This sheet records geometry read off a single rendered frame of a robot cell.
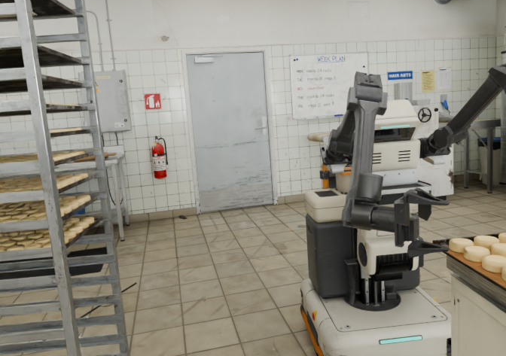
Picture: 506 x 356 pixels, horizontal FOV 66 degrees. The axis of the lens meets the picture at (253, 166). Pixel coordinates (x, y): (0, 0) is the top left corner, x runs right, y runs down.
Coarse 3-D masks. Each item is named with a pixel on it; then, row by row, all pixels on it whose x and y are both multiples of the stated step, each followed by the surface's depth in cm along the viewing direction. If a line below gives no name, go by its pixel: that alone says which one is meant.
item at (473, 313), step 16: (464, 288) 87; (464, 304) 87; (480, 304) 81; (496, 304) 77; (464, 320) 87; (480, 320) 81; (496, 320) 77; (464, 336) 88; (480, 336) 82; (496, 336) 77; (464, 352) 89; (480, 352) 82; (496, 352) 77
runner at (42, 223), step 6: (6, 222) 118; (12, 222) 118; (18, 222) 118; (24, 222) 118; (30, 222) 118; (36, 222) 118; (42, 222) 118; (0, 228) 118; (6, 228) 118; (12, 228) 118; (18, 228) 118; (24, 228) 118; (30, 228) 118; (36, 228) 118; (42, 228) 118
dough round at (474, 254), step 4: (464, 248) 85; (468, 248) 84; (472, 248) 84; (476, 248) 84; (480, 248) 84; (484, 248) 84; (464, 252) 84; (468, 252) 83; (472, 252) 82; (476, 252) 82; (480, 252) 82; (484, 252) 82; (488, 252) 82; (464, 256) 84; (468, 256) 83; (472, 256) 82; (476, 256) 82; (480, 256) 81; (472, 260) 82; (476, 260) 82; (480, 260) 82
